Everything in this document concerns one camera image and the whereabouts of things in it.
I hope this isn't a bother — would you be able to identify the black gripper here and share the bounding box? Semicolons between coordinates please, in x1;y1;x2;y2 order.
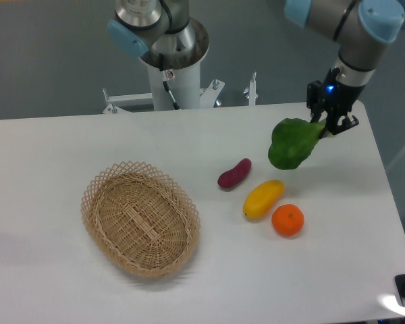
306;67;365;136

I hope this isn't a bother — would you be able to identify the green leafy vegetable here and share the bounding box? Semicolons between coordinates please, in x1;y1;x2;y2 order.
268;118;334;170

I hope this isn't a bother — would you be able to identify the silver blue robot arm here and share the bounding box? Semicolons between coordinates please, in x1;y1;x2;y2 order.
107;1;404;137

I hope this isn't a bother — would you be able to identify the yellow mango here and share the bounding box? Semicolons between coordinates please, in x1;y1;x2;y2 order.
243;180;285;220

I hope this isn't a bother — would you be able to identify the orange tangerine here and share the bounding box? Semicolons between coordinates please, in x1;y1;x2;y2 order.
271;204;304;237

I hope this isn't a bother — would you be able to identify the purple sweet potato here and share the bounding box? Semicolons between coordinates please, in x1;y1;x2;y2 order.
217;158;252;190

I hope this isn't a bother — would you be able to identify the woven wicker basket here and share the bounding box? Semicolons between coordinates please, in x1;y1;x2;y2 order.
81;161;200;278

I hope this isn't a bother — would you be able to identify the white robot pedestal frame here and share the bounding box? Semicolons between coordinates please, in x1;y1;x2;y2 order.
102;18;259;114

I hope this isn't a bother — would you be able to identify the black white cable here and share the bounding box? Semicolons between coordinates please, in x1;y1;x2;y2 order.
158;53;182;111

